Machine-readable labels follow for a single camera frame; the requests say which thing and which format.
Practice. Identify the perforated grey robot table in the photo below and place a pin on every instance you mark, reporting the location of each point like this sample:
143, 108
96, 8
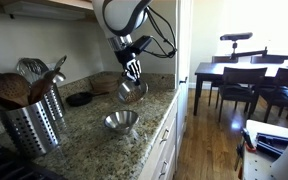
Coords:
260, 166

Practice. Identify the dark dining table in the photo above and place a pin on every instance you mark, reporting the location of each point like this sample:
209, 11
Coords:
210, 68

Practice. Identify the wooden slotted spoon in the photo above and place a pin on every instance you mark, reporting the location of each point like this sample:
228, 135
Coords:
10, 88

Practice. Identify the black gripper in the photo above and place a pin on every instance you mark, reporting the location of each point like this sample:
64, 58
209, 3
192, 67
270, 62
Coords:
126, 56

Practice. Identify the black stereo camera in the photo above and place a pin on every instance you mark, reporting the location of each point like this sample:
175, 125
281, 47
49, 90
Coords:
236, 36

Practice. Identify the chickpeas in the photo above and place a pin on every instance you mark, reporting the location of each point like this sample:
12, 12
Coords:
134, 96

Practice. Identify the empty steel bowl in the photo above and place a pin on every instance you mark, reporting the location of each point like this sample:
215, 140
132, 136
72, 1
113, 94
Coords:
120, 120

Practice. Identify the perforated steel utensil holder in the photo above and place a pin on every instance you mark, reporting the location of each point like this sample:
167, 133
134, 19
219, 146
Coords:
30, 130
55, 103

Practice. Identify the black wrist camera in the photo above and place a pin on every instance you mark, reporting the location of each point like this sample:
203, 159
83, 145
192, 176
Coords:
141, 44

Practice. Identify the wooden drawer cabinet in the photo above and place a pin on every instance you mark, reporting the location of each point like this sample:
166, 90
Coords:
172, 126

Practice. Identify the black camera stand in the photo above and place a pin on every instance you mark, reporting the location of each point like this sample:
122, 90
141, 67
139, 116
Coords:
247, 54

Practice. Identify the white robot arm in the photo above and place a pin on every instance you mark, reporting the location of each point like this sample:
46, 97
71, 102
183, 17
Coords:
120, 13

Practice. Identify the black orange clamp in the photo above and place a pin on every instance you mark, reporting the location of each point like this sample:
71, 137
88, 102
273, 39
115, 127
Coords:
247, 140

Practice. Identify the steel bowl holding chickpeas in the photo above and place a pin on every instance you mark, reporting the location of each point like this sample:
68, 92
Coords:
127, 86

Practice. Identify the black flat device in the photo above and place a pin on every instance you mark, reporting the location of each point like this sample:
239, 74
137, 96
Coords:
270, 143

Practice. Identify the metal ladle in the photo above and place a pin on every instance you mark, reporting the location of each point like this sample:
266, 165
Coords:
60, 61

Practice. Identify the dark dining chair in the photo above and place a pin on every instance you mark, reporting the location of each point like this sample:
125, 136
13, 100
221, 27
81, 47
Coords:
242, 80
267, 59
285, 95
217, 59

